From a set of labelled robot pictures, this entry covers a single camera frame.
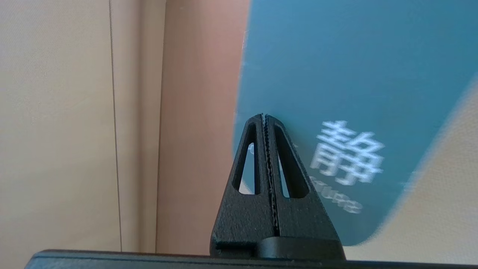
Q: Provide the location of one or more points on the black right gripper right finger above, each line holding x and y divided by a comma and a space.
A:
306, 220

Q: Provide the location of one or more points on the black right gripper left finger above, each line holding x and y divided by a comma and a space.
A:
242, 220

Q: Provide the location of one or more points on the white and blue door hanger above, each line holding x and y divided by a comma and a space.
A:
336, 74

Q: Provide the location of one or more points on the white room door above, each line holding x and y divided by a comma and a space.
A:
440, 205

